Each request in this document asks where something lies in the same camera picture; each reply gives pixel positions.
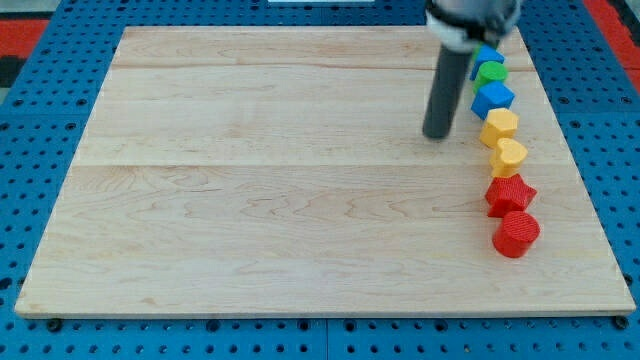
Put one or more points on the red star block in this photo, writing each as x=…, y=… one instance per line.
x=506, y=194

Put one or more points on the wooden board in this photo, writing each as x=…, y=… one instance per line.
x=281, y=172

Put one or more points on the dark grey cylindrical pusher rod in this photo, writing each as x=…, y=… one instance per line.
x=445, y=93

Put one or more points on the yellow heart block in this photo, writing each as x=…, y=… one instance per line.
x=507, y=157

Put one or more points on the yellow hexagon block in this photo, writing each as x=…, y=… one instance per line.
x=499, y=123

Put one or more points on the blue cube block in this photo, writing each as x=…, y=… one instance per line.
x=491, y=96

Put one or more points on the red cylinder block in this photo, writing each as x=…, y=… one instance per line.
x=516, y=233

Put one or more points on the green cylinder block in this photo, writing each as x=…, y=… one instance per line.
x=490, y=71

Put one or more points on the blue triangle block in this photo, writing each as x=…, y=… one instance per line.
x=484, y=53

